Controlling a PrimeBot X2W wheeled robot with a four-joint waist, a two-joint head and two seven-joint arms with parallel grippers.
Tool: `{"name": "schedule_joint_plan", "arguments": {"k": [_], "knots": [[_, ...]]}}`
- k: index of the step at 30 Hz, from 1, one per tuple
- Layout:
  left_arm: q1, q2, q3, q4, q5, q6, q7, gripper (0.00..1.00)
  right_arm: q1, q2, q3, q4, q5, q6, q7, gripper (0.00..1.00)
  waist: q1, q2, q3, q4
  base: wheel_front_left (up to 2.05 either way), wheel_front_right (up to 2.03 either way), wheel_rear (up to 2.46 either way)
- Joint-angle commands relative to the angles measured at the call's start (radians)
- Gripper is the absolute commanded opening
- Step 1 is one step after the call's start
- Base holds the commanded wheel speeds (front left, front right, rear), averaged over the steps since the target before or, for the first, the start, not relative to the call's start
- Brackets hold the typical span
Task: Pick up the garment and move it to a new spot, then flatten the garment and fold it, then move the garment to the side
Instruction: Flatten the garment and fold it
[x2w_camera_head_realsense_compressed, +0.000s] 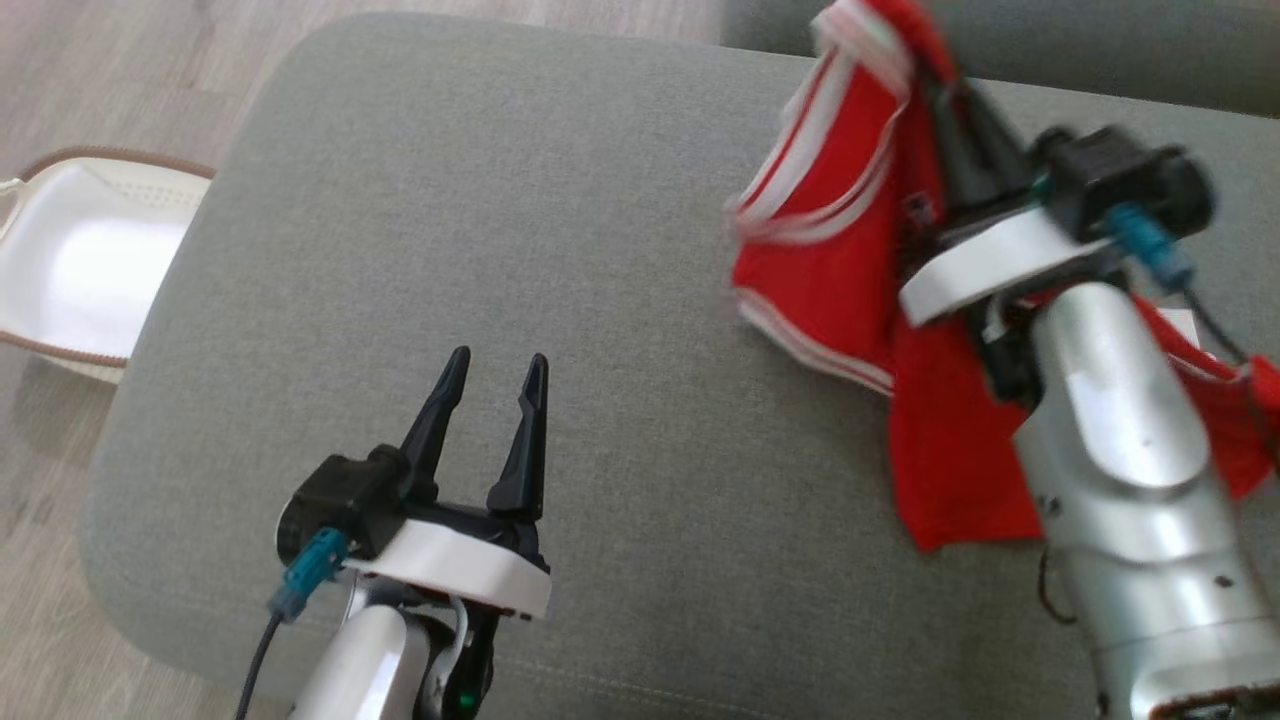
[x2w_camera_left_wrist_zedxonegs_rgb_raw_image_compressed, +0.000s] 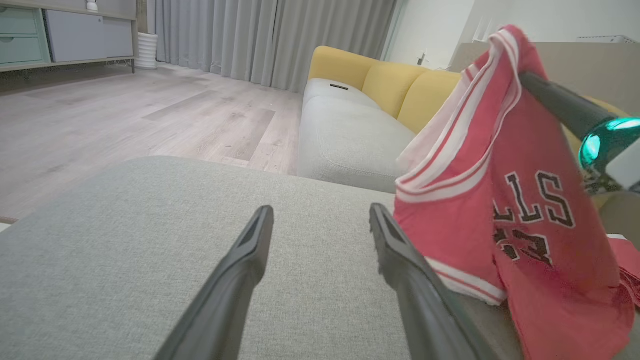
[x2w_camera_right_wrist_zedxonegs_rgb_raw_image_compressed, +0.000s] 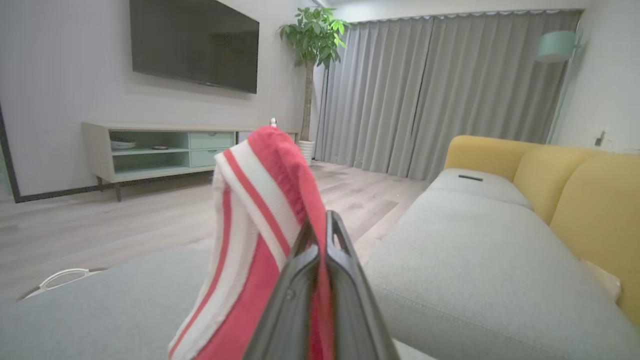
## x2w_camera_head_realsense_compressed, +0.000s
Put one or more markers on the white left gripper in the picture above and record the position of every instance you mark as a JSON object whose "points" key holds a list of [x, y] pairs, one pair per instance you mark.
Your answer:
{"points": [[460, 565]]}

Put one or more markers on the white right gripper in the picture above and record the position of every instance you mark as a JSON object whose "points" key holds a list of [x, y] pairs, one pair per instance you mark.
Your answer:
{"points": [[990, 260]]}

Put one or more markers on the red white basketball jersey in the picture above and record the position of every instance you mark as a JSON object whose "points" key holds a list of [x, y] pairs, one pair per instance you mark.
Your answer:
{"points": [[830, 290]]}

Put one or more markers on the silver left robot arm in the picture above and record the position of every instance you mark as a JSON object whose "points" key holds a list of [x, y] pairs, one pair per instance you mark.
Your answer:
{"points": [[360, 660]]}

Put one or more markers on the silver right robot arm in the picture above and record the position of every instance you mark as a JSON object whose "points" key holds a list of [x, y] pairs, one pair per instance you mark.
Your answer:
{"points": [[1120, 420]]}

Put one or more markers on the grey sofa back cushion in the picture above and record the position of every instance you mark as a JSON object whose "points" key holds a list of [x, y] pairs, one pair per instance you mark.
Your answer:
{"points": [[1100, 50]]}

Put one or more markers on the grey sofa seat cushion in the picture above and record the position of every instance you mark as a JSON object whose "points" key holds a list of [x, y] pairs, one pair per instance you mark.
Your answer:
{"points": [[600, 300]]}

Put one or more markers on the white laundry basket brown rim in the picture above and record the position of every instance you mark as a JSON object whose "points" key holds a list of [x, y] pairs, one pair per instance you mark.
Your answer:
{"points": [[90, 260]]}

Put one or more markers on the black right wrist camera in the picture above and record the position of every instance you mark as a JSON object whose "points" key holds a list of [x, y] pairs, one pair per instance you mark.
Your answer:
{"points": [[1120, 170]]}

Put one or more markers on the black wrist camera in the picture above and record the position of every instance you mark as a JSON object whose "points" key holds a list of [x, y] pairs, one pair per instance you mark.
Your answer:
{"points": [[340, 495], [1120, 170]]}

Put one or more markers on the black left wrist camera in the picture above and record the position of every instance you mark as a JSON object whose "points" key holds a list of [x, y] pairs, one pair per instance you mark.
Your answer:
{"points": [[340, 495]]}

